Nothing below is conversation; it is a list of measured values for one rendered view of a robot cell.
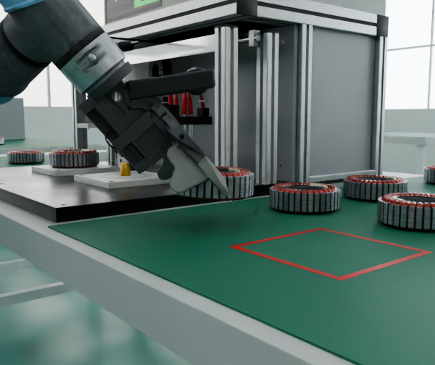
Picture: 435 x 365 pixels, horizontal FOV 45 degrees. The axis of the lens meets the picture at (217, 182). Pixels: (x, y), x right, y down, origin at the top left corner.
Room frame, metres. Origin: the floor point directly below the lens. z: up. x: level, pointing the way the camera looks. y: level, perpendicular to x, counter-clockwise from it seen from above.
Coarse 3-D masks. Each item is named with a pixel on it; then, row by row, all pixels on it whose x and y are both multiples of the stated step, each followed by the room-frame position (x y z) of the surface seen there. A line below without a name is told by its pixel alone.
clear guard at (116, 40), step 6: (114, 42) 1.18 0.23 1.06; (120, 42) 1.18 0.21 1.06; (126, 42) 1.18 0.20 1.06; (132, 42) 1.18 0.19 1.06; (138, 42) 1.18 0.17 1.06; (144, 42) 1.18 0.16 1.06; (150, 42) 1.19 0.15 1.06; (156, 42) 1.20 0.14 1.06; (162, 42) 1.21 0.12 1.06; (120, 48) 1.28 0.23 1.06; (126, 48) 1.28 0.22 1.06; (132, 48) 1.28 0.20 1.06; (138, 48) 1.28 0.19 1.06
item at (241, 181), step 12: (228, 168) 0.75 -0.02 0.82; (240, 168) 0.74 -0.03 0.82; (228, 180) 0.66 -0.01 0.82; (240, 180) 0.67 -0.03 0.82; (252, 180) 0.69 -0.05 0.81; (192, 192) 0.66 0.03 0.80; (204, 192) 0.66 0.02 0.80; (216, 192) 0.66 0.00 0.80; (240, 192) 0.67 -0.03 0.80; (252, 192) 0.69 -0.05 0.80
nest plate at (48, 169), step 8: (32, 168) 1.21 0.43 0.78; (40, 168) 1.17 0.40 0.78; (48, 168) 1.16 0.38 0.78; (56, 168) 1.16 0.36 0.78; (64, 168) 1.16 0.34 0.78; (72, 168) 1.16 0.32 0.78; (80, 168) 1.16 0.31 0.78; (88, 168) 1.16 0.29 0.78; (96, 168) 1.16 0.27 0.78; (104, 168) 1.17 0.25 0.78; (112, 168) 1.18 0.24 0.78; (56, 176) 1.10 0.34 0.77
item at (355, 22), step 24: (192, 0) 1.01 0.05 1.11; (216, 0) 0.95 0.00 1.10; (240, 0) 0.91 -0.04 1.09; (264, 0) 0.95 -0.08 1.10; (288, 0) 0.98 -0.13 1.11; (120, 24) 1.23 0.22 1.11; (144, 24) 1.15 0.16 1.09; (168, 24) 1.07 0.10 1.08; (192, 24) 1.01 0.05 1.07; (216, 24) 1.01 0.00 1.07; (240, 24) 1.26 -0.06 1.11; (264, 24) 1.26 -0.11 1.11; (288, 24) 1.02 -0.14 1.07; (312, 24) 1.03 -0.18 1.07; (336, 24) 1.07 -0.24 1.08; (360, 24) 1.12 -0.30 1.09; (384, 24) 1.17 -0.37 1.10
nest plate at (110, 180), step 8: (80, 176) 1.01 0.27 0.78; (88, 176) 1.01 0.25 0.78; (96, 176) 1.01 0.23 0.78; (104, 176) 1.01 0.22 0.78; (112, 176) 1.01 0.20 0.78; (120, 176) 1.01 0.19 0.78; (128, 176) 1.01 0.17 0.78; (136, 176) 1.01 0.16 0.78; (144, 176) 1.01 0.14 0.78; (152, 176) 1.01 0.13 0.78; (88, 184) 0.98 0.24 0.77; (96, 184) 0.95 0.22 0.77; (104, 184) 0.92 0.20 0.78; (112, 184) 0.92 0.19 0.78; (120, 184) 0.93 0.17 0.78; (128, 184) 0.94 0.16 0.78; (136, 184) 0.95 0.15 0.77; (144, 184) 0.96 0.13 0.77; (152, 184) 0.97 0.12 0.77
